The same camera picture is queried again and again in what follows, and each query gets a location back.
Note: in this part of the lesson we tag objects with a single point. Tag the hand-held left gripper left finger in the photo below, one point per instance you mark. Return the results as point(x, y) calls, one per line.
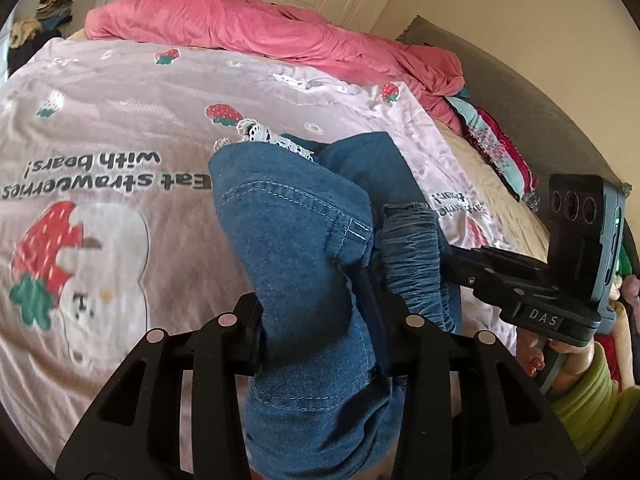
point(250, 330)

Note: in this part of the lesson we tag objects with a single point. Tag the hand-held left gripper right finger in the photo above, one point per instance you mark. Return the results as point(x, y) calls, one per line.
point(385, 330)

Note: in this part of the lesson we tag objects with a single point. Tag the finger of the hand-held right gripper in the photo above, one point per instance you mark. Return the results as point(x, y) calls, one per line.
point(465, 270)
point(515, 259)

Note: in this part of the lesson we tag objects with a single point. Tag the blue denim pants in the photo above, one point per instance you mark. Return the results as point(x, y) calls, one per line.
point(300, 260)

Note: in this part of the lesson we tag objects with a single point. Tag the person's right forearm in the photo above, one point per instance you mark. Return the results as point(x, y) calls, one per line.
point(590, 410)

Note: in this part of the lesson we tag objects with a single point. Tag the person's right hand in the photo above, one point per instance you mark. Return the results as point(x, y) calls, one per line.
point(531, 357)

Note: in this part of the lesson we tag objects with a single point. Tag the green cloth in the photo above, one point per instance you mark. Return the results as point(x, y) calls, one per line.
point(625, 262)

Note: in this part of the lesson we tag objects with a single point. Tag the pink soft thing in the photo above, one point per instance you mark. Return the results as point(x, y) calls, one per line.
point(632, 292)

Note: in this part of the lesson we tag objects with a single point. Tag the pile of colourful clothes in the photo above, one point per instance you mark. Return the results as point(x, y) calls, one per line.
point(490, 145)

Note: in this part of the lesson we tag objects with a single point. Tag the grey padded headboard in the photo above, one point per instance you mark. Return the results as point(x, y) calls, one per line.
point(525, 90)

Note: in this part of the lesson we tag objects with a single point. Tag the strawberry printed blanket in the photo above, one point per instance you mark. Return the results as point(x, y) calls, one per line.
point(125, 110)

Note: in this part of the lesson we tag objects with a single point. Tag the pink quilt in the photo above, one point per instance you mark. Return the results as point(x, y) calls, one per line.
point(250, 25)

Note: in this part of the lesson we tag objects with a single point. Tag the dark clothes heap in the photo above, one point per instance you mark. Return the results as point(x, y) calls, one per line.
point(50, 7)

